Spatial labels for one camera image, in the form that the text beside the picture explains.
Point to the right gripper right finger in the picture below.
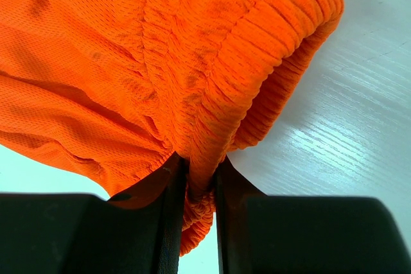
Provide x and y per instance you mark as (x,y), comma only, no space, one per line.
(258,233)

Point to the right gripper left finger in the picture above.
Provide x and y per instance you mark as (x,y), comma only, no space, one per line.
(138,230)

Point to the orange shorts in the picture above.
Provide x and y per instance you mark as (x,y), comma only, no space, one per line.
(110,89)

